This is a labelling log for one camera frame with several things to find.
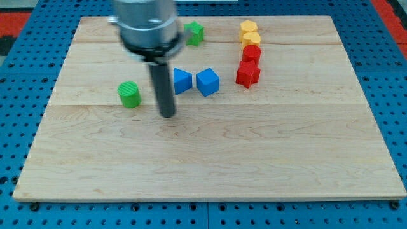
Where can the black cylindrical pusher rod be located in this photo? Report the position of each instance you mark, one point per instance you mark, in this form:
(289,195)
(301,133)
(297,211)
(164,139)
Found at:
(164,93)

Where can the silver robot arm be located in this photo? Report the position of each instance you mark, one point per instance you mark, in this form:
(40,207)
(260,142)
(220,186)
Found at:
(150,31)

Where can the blue cube block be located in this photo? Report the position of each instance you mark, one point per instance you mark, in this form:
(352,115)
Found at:
(207,82)

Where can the green star block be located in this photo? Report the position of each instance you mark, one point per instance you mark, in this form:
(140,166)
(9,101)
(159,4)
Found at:
(196,33)

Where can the red star block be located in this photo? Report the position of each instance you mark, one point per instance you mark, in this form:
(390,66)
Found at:
(247,74)

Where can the blue triangle block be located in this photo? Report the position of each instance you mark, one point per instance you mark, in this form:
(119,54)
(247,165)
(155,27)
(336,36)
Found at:
(182,81)

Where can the green cylinder block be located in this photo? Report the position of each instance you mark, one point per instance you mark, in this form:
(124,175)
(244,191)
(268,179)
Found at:
(129,94)

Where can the red cylinder block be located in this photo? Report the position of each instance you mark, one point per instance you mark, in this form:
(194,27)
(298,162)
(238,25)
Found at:
(251,53)

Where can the yellow heart block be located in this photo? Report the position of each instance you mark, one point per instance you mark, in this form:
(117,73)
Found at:
(251,38)

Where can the yellow hexagon block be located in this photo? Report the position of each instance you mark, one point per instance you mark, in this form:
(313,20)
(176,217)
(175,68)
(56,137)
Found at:
(247,26)

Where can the wooden board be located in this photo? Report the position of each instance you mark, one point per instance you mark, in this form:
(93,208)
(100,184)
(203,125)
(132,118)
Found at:
(304,132)

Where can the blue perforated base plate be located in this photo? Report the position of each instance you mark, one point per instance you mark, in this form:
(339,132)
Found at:
(31,68)

